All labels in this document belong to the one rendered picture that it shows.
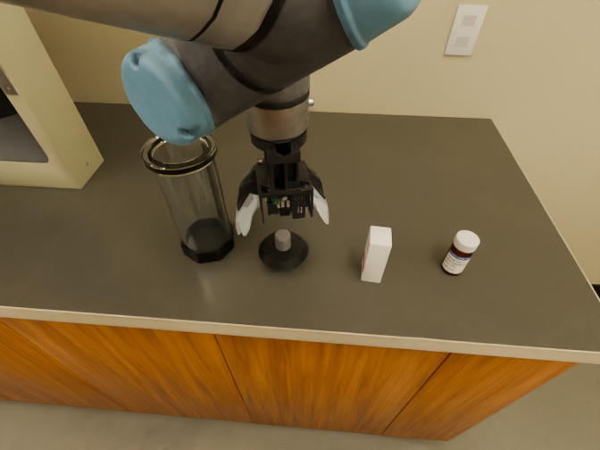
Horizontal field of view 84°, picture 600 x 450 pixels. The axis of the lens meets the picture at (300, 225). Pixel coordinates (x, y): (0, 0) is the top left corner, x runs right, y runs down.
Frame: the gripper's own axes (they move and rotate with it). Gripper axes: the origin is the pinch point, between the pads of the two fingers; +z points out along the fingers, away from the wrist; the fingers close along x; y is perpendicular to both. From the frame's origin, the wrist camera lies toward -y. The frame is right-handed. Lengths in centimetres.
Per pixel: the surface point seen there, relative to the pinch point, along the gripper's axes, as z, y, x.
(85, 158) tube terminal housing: 4, -33, -42
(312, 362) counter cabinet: 30.5, 13.0, 3.1
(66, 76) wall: 2, -76, -56
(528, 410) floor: 103, 21, 89
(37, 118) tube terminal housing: -9, -28, -43
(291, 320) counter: 8.8, 13.3, -0.9
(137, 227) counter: 8.8, -13.0, -28.9
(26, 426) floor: 102, -9, -102
